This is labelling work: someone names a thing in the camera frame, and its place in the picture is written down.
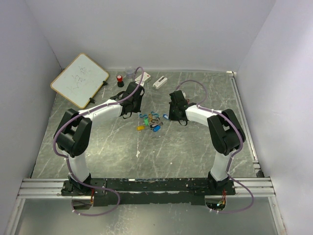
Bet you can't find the clear plastic cup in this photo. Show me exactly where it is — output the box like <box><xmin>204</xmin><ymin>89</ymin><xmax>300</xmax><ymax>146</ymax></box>
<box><xmin>125</xmin><ymin>67</ymin><xmax>134</xmax><ymax>79</ymax></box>

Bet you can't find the yellow key tag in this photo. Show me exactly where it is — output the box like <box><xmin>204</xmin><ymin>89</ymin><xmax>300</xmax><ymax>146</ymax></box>
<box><xmin>136</xmin><ymin>125</ymin><xmax>145</xmax><ymax>131</ymax></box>

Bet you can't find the white and red cardboard box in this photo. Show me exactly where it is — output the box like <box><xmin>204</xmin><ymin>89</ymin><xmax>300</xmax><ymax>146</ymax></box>
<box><xmin>134</xmin><ymin>72</ymin><xmax>151</xmax><ymax>83</ymax></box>

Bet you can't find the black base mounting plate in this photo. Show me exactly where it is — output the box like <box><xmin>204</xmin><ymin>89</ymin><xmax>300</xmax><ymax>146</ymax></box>
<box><xmin>61</xmin><ymin>178</ymin><xmax>235</xmax><ymax>207</ymax></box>

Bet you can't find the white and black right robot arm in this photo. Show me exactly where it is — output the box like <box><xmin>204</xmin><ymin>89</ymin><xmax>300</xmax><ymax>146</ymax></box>
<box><xmin>169</xmin><ymin>90</ymin><xmax>246</xmax><ymax>195</ymax></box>

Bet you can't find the white board with wooden frame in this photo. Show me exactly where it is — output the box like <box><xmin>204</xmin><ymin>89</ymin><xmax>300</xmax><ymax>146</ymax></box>
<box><xmin>50</xmin><ymin>53</ymin><xmax>109</xmax><ymax>109</ymax></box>

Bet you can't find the red and black stamp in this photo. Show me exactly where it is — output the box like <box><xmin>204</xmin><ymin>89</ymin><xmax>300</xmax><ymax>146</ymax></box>
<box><xmin>116</xmin><ymin>75</ymin><xmax>124</xmax><ymax>88</ymax></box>

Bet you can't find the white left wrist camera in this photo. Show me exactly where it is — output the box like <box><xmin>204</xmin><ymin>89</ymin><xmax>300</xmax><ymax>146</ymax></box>
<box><xmin>135</xmin><ymin>81</ymin><xmax>145</xmax><ymax>87</ymax></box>

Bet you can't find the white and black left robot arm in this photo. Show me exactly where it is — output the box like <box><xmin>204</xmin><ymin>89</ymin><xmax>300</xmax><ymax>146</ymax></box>
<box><xmin>53</xmin><ymin>82</ymin><xmax>145</xmax><ymax>195</ymax></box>

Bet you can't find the white rectangular device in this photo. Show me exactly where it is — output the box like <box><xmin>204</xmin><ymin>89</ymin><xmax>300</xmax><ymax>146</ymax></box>
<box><xmin>153</xmin><ymin>76</ymin><xmax>168</xmax><ymax>90</ymax></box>

